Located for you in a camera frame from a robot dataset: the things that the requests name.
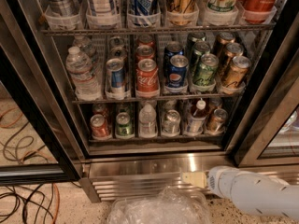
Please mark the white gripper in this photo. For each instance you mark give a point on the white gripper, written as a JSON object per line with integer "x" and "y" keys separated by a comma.
{"x": 217, "y": 180}

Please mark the orange can bottom shelf front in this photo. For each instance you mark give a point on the orange can bottom shelf front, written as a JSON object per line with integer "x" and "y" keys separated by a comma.
{"x": 217, "y": 120}

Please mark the orange can shelf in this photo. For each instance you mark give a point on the orange can shelf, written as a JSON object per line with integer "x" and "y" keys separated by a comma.
{"x": 214, "y": 103}
{"x": 217, "y": 120}

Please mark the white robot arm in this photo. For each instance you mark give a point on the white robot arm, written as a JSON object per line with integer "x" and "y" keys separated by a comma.
{"x": 252, "y": 193}

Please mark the silver can bottom shelf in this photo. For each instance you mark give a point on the silver can bottom shelf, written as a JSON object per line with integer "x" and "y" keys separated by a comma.
{"x": 171, "y": 121}

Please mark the clear water bottle bottom shelf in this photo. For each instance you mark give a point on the clear water bottle bottom shelf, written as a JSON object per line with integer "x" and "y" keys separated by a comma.
{"x": 147, "y": 121}

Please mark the orange can bottom shelf rear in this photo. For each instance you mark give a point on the orange can bottom shelf rear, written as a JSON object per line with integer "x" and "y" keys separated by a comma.
{"x": 214, "y": 103}

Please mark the right glass fridge door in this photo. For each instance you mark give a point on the right glass fridge door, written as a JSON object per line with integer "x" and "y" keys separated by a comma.
{"x": 270, "y": 140}

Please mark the glass fridge door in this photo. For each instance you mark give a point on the glass fridge door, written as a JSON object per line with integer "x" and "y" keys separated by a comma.
{"x": 33, "y": 74}
{"x": 270, "y": 140}

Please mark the green can bottom shelf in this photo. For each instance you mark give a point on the green can bottom shelf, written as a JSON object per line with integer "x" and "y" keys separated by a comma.
{"x": 124, "y": 127}

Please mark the steel fridge bottom grille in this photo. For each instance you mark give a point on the steel fridge bottom grille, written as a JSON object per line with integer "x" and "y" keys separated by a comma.
{"x": 107, "y": 180}

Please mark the green can middle front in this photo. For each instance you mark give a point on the green can middle front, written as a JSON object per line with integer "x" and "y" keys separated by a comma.
{"x": 205, "y": 70}

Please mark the gold can middle front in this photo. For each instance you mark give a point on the gold can middle front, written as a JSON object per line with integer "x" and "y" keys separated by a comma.
{"x": 235, "y": 72}

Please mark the blue pepsi can front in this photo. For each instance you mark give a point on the blue pepsi can front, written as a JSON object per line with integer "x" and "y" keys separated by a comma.
{"x": 176, "y": 71}

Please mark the blue pepsi can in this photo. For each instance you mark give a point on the blue pepsi can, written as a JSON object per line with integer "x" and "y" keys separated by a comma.
{"x": 176, "y": 71}
{"x": 171, "y": 49}

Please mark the red can bottom shelf front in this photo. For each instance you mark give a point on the red can bottom shelf front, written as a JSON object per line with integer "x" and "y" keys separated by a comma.
{"x": 99, "y": 126}

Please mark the red coca-cola can front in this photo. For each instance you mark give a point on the red coca-cola can front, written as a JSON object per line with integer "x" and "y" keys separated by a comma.
{"x": 147, "y": 75}

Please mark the red can bottom shelf rear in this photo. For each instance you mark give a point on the red can bottom shelf rear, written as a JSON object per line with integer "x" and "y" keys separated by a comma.
{"x": 101, "y": 109}

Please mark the blue silver can front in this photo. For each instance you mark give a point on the blue silver can front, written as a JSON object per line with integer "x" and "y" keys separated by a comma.
{"x": 116, "y": 75}

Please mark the blue pepsi can rear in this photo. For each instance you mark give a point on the blue pepsi can rear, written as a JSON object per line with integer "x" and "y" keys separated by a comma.
{"x": 171, "y": 49}

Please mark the green can middle rear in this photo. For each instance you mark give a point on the green can middle rear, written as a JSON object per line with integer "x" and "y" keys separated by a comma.
{"x": 192, "y": 38}

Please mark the gold can middle rear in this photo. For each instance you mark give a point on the gold can middle rear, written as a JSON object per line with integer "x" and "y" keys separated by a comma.
{"x": 221, "y": 40}

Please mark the red coca-cola can rear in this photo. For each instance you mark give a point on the red coca-cola can rear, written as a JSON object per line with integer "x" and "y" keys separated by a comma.
{"x": 146, "y": 40}

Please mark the silver can middle rear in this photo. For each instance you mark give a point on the silver can middle rear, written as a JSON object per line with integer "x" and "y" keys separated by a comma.
{"x": 116, "y": 42}

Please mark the large water bottle middle shelf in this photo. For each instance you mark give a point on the large water bottle middle shelf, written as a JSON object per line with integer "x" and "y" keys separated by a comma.
{"x": 83, "y": 75}

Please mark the left glass fridge door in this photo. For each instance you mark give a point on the left glass fridge door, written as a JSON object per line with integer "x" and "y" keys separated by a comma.
{"x": 33, "y": 74}

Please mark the rear water bottle middle shelf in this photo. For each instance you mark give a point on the rear water bottle middle shelf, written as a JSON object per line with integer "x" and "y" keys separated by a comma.
{"x": 86, "y": 45}

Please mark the gold tall can top shelf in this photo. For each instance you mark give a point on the gold tall can top shelf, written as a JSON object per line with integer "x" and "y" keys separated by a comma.
{"x": 181, "y": 12}

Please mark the red coca-cola can top shelf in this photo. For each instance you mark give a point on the red coca-cola can top shelf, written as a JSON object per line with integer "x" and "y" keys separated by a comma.
{"x": 257, "y": 11}

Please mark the crumpled clear plastic bag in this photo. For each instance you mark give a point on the crumpled clear plastic bag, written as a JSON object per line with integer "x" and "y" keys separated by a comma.
{"x": 170, "y": 206}

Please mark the brown bottle white cap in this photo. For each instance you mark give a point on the brown bottle white cap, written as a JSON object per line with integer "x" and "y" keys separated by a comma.
{"x": 196, "y": 117}

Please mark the middle wire shelf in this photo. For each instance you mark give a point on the middle wire shelf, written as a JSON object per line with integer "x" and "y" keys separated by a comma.
{"x": 159, "y": 98}

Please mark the wire shelf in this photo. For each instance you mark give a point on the wire shelf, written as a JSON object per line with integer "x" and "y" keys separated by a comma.
{"x": 159, "y": 98}
{"x": 161, "y": 30}

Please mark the top wire shelf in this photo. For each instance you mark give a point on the top wire shelf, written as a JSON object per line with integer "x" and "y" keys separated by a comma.
{"x": 161, "y": 30}

